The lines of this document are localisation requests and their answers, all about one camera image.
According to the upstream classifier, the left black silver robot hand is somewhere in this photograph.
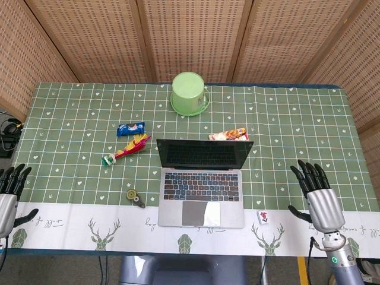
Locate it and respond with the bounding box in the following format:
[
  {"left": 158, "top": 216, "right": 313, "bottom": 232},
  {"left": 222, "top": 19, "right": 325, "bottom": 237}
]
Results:
[{"left": 0, "top": 163, "right": 40, "bottom": 239}]

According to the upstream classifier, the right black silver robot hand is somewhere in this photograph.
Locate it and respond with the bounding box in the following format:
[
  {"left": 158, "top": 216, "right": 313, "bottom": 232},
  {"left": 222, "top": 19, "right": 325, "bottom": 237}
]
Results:
[{"left": 287, "top": 159, "right": 347, "bottom": 233}]

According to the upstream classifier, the silver open laptop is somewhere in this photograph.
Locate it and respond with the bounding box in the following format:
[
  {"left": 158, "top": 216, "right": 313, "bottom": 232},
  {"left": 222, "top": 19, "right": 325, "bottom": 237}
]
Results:
[{"left": 156, "top": 138, "right": 255, "bottom": 229}]

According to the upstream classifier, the green grid deer tablecloth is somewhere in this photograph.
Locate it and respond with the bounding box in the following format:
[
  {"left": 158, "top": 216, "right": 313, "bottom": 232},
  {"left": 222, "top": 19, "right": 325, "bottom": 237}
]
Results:
[{"left": 6, "top": 81, "right": 380, "bottom": 257}]

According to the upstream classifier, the metal table leg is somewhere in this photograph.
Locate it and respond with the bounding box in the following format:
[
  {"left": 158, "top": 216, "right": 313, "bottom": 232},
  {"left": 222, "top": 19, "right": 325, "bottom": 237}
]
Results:
[{"left": 259, "top": 256, "right": 268, "bottom": 285}]

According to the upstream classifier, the orange red snack packet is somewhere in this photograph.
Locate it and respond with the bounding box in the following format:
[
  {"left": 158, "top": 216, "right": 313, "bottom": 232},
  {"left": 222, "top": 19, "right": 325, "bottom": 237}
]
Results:
[{"left": 208, "top": 127, "right": 249, "bottom": 141}]

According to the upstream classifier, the olive correction tape dispenser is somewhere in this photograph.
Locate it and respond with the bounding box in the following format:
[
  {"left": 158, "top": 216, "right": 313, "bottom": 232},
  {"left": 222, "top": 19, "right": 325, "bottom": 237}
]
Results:
[{"left": 125, "top": 189, "right": 146, "bottom": 209}]

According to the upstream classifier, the red yellow snack wrapper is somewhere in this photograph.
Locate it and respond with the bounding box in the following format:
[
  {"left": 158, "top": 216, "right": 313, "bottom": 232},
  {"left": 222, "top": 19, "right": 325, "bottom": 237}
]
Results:
[{"left": 102, "top": 133, "right": 151, "bottom": 166}]

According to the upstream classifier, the blue snack packet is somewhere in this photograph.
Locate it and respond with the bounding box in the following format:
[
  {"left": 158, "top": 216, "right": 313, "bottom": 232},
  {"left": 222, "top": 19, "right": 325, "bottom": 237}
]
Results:
[{"left": 116, "top": 122, "right": 146, "bottom": 137}]

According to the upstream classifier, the grey robot torso base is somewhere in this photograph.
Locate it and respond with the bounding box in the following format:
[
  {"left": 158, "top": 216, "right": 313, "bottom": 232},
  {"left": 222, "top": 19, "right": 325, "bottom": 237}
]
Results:
[{"left": 118, "top": 255, "right": 249, "bottom": 285}]

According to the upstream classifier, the green upturned plastic bucket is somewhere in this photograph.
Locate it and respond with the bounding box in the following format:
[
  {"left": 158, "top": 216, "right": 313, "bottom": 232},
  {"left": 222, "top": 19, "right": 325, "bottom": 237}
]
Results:
[{"left": 170, "top": 72, "right": 212, "bottom": 117}]

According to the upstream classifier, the woven bamboo folding screen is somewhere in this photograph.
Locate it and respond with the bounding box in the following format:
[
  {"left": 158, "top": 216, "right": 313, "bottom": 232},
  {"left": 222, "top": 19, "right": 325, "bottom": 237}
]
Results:
[{"left": 0, "top": 0, "right": 380, "bottom": 135}]

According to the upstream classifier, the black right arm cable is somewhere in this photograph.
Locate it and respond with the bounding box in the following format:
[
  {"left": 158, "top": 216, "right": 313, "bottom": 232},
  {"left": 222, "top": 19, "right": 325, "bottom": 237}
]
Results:
[{"left": 306, "top": 236, "right": 327, "bottom": 285}]

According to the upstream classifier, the black hanging cable under table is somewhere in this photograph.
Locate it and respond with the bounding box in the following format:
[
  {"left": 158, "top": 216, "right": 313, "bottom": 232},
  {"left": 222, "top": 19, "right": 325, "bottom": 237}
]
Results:
[{"left": 97, "top": 255, "right": 108, "bottom": 285}]

